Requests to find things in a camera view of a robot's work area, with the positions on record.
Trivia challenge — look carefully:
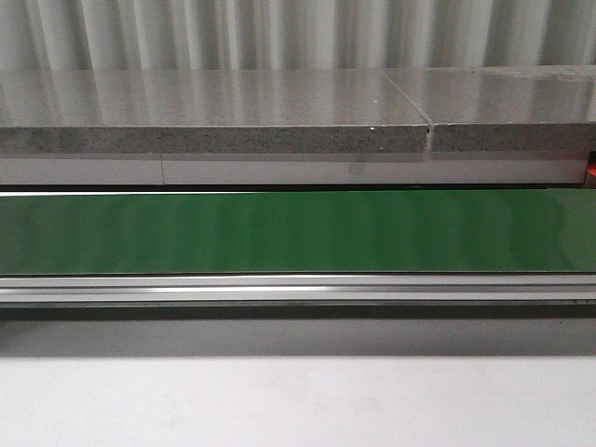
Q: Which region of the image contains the grey speckled stone slab left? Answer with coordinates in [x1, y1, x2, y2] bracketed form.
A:
[1, 70, 427, 155]

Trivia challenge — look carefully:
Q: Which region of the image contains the grey speckled stone slab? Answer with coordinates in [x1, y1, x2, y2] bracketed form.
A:
[1, 70, 427, 155]
[386, 66, 595, 156]

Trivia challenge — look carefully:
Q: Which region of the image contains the green conveyor belt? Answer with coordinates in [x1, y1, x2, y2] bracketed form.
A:
[1, 188, 595, 276]

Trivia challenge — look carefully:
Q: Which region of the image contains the grey speckled stone slab right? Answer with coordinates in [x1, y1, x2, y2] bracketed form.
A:
[386, 66, 595, 156]

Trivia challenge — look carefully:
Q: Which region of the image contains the white panel under slab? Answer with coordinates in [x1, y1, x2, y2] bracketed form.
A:
[1, 152, 588, 186]

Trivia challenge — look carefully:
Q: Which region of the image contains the red plastic tray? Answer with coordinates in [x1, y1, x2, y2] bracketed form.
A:
[584, 151, 596, 189]

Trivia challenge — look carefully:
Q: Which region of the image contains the white corrugated curtain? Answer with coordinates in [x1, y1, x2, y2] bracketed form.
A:
[1, 1, 595, 70]

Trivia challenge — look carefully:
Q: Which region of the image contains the aluminium conveyor side rail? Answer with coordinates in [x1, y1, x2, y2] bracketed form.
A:
[1, 273, 595, 307]

